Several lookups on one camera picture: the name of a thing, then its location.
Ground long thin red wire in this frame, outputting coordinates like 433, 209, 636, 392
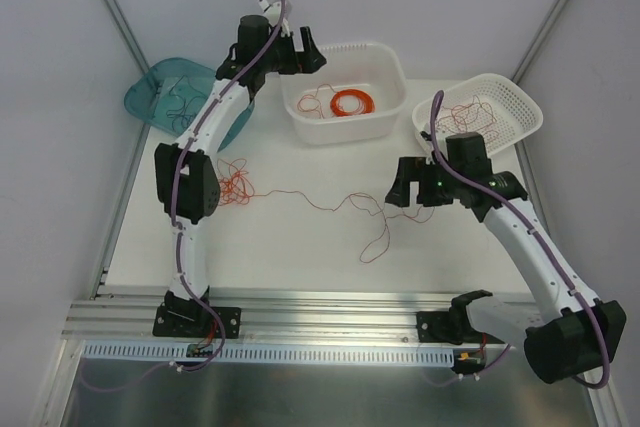
252, 189, 436, 264

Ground ball of wires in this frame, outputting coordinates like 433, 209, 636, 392
216, 158, 256, 206

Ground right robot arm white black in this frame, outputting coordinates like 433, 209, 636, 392
385, 132, 627, 390

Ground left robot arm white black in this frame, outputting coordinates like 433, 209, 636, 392
152, 15, 327, 338

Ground white solid plastic tub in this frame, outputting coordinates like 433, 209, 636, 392
281, 42, 408, 145

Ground white perforated plastic basket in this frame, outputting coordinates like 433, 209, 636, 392
435, 73, 543, 156

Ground teal transparent plastic bin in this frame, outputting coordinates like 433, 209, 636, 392
123, 57, 256, 151

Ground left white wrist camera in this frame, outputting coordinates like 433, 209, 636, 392
259, 0, 293, 37

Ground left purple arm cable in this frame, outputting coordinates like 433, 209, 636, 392
79, 0, 291, 392

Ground orange wire coil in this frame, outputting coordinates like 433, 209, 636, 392
329, 88, 376, 118

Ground dark red wires in basket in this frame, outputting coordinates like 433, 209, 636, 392
434, 99, 503, 146

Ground right aluminium frame post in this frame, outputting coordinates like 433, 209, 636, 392
510, 0, 606, 308

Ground aluminium frame post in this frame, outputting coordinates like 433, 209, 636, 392
27, 0, 142, 426
510, 0, 606, 308

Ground dark wires in teal bin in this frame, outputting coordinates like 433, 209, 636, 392
164, 74, 211, 131

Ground aluminium mounting rail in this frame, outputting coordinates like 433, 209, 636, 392
62, 287, 457, 346

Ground white slotted cable duct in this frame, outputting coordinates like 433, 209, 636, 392
83, 341, 454, 368

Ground left aluminium frame post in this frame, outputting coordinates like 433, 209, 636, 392
27, 0, 142, 426

